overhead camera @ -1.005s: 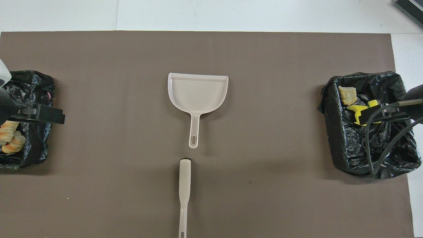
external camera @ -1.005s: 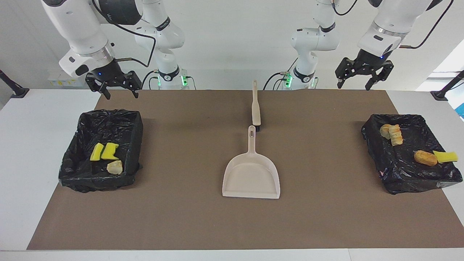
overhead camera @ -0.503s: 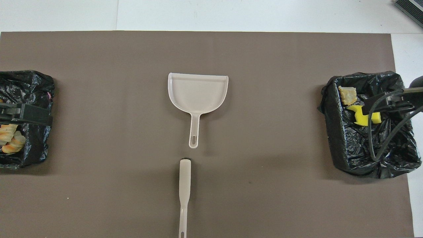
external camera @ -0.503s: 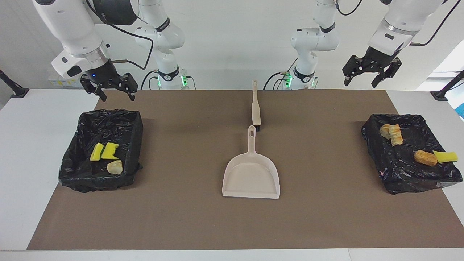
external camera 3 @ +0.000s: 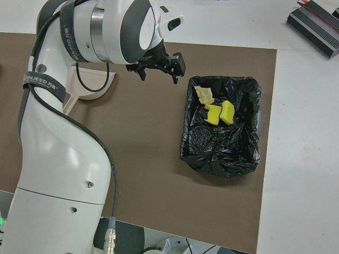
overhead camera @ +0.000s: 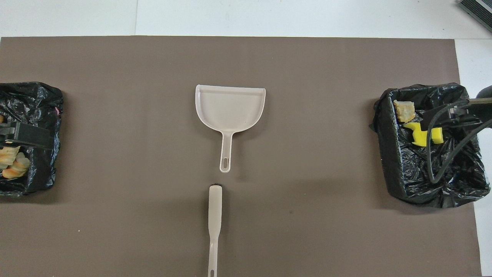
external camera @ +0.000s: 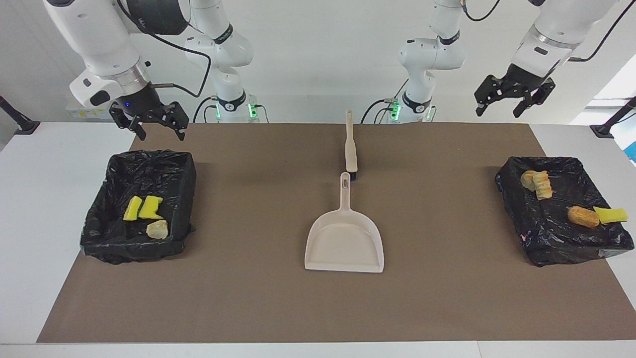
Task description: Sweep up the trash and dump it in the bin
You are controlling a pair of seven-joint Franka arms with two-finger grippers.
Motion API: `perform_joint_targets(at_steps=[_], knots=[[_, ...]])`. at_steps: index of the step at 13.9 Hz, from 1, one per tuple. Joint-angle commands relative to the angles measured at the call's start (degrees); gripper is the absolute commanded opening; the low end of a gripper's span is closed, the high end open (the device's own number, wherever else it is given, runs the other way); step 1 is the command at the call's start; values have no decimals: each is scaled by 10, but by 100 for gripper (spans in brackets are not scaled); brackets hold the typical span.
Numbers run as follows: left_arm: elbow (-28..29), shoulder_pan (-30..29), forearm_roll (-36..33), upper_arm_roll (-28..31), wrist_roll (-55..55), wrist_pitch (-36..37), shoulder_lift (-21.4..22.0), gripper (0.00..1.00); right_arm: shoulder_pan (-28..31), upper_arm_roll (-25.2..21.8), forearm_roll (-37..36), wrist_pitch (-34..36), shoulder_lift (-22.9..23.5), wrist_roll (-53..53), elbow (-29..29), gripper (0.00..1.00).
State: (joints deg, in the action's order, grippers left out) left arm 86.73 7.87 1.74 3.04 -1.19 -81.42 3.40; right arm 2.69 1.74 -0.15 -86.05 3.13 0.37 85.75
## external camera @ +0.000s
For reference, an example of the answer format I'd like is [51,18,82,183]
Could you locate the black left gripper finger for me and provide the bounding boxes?
[474,75,513,118]
[512,80,557,119]

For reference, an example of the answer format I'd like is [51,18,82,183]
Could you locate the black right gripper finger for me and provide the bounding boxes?
[109,103,148,141]
[157,101,190,141]

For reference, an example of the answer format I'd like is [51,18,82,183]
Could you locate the notched yellow sponge piece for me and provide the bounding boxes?
[138,195,164,220]

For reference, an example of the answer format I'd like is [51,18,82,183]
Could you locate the beige foam chunk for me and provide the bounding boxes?
[533,170,554,201]

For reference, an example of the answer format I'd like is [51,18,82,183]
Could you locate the pale yellow foam chunk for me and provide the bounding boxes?
[146,220,169,240]

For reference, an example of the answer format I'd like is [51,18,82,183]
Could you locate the brown cracked foam lump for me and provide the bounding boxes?
[567,205,601,229]

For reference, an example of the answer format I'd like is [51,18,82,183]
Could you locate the yellow green sponge wedge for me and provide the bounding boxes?
[593,206,629,225]

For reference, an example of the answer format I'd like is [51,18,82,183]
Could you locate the beige hand brush black bristles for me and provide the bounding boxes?
[345,110,359,181]

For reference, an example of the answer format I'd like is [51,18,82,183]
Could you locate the beige plastic dustpan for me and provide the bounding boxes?
[304,172,385,273]

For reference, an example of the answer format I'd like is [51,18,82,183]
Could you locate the black bag lined bin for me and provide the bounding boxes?
[79,149,197,265]
[495,156,635,268]

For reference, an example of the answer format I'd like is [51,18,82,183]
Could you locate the white box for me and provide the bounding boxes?
[66,102,119,120]

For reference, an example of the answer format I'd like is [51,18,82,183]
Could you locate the brown table mat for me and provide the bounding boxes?
[36,123,636,344]

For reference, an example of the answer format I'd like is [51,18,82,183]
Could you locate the black right arm base cables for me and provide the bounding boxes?
[192,95,270,124]

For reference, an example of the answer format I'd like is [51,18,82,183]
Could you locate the black arm base cables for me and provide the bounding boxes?
[360,75,410,124]
[192,95,270,124]

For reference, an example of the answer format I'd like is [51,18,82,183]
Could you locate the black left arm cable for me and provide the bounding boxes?
[460,0,631,63]

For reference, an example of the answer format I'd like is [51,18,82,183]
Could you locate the black left arm base cables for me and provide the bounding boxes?
[360,75,410,124]

